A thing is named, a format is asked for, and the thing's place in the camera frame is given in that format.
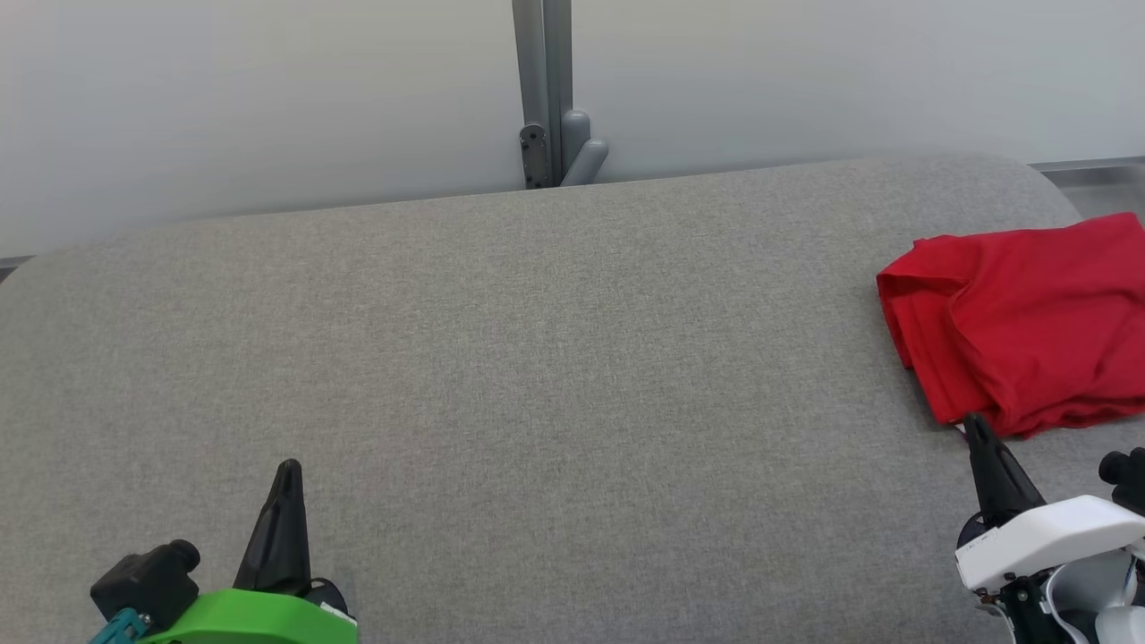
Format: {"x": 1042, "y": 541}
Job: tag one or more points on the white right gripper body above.
{"x": 1047, "y": 541}

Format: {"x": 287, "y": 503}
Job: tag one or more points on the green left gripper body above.
{"x": 259, "y": 622}

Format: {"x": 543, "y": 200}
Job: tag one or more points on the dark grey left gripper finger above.
{"x": 282, "y": 537}

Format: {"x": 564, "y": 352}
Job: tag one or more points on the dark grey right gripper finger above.
{"x": 1000, "y": 483}

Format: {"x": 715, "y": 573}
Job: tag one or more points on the red jersey with white sleeves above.
{"x": 1029, "y": 331}

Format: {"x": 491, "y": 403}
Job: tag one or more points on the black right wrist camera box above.
{"x": 1129, "y": 478}

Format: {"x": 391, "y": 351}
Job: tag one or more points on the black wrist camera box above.
{"x": 143, "y": 581}
{"x": 1129, "y": 478}

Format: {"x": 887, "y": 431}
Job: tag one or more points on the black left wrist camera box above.
{"x": 143, "y": 581}

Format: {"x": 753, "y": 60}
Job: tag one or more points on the grey wall base rail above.
{"x": 1096, "y": 165}
{"x": 13, "y": 262}

